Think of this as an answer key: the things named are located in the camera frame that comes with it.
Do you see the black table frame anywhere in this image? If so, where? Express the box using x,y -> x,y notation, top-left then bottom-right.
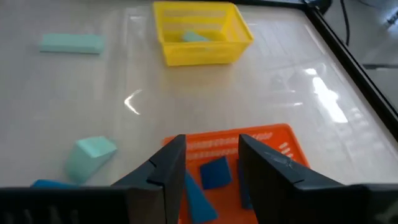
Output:
231,0 -> 398,139

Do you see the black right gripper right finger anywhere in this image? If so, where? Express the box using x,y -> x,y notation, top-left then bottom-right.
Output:
238,133 -> 374,224

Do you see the black cable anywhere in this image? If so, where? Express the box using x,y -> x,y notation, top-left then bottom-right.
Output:
340,0 -> 351,47

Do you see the long light teal block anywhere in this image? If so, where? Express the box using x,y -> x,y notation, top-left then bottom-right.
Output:
39,33 -> 106,55

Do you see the orange plastic basket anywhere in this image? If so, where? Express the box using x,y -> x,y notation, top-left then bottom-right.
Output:
162,123 -> 310,224

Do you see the light teal wedge block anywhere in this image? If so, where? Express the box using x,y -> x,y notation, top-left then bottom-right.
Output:
65,136 -> 118,185

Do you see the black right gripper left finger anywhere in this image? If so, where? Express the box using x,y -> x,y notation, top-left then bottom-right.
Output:
111,134 -> 187,224

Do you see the long blue block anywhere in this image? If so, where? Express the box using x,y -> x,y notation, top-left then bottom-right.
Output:
30,179 -> 80,189
183,170 -> 219,224

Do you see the yellow plastic basket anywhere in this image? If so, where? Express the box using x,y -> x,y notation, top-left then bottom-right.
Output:
152,1 -> 254,67

